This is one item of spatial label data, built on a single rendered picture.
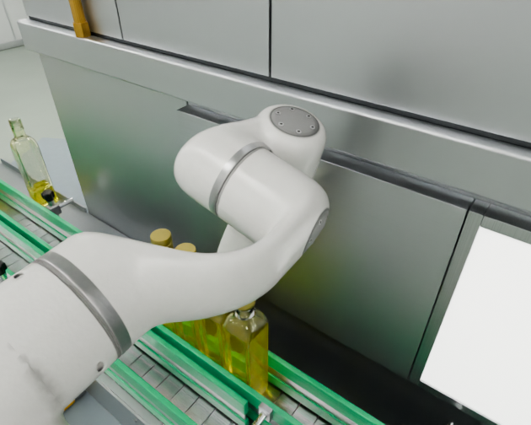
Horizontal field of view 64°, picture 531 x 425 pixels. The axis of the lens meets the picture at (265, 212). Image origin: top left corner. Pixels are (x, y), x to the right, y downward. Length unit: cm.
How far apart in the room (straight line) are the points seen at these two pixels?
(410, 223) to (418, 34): 22
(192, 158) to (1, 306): 18
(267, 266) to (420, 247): 31
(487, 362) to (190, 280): 48
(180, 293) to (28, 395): 10
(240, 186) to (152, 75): 45
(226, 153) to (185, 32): 38
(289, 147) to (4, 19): 652
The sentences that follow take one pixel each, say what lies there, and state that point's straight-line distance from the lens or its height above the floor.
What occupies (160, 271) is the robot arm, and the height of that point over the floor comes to 141.
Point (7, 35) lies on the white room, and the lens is 686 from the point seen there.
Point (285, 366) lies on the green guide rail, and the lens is 76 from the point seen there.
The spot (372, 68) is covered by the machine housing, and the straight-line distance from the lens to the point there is 54.
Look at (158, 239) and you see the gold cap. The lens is 70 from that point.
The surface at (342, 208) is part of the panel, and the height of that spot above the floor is 126.
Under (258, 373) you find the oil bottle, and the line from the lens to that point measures 75.
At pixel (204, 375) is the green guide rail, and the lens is 76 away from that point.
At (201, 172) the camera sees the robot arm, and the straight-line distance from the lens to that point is 36.
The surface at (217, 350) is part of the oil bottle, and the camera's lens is 75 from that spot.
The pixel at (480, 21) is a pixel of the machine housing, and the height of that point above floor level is 151.
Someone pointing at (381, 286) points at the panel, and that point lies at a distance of 64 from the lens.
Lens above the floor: 160
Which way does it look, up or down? 37 degrees down
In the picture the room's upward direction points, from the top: straight up
